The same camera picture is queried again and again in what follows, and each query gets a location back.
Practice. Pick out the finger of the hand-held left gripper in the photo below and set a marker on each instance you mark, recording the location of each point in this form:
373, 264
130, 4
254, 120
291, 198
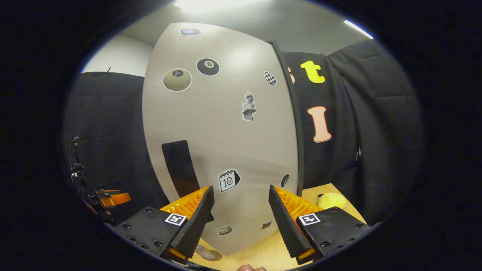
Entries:
107, 191
116, 199

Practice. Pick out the yellow plush toy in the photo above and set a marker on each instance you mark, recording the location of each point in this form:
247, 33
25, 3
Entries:
331, 200

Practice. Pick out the black backdrop cloth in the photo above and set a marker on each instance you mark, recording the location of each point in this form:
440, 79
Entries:
376, 124

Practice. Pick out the grey cabinet door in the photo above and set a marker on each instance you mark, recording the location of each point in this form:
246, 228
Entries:
226, 143

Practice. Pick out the round brown coaster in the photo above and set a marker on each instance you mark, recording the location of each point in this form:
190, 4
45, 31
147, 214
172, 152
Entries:
217, 256

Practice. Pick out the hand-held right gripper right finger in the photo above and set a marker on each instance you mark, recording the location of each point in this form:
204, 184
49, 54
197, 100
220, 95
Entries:
286, 226

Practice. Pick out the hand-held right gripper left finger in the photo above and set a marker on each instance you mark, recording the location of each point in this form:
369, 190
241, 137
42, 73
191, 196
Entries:
199, 222

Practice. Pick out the clear plastic bottle pink label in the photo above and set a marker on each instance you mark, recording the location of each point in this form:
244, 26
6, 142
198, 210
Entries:
205, 251

